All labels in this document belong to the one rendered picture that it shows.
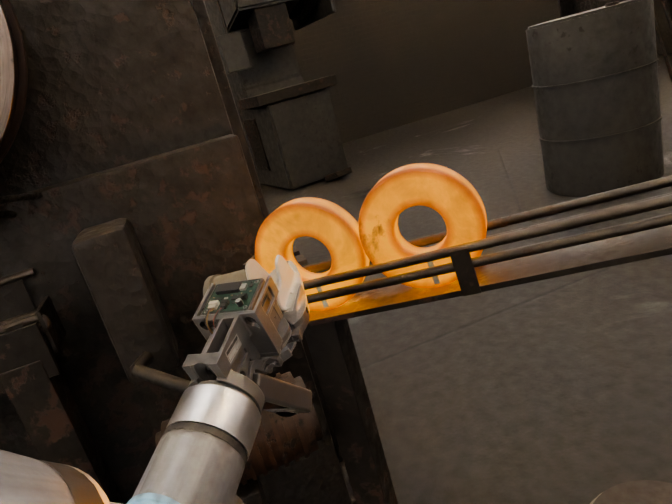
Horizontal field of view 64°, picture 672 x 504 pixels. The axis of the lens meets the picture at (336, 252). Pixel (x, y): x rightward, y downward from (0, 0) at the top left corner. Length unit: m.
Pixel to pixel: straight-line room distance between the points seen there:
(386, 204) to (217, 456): 0.36
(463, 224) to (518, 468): 0.82
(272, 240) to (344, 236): 0.10
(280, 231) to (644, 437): 1.01
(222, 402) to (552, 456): 1.03
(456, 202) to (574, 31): 2.33
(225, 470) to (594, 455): 1.06
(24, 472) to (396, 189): 0.53
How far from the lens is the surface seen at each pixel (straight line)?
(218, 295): 0.56
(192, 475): 0.45
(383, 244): 0.69
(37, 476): 0.21
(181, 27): 0.98
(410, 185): 0.65
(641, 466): 1.39
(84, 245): 0.84
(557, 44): 2.97
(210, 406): 0.48
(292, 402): 0.59
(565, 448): 1.42
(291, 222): 0.71
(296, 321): 0.57
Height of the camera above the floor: 0.93
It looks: 18 degrees down
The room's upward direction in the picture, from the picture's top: 15 degrees counter-clockwise
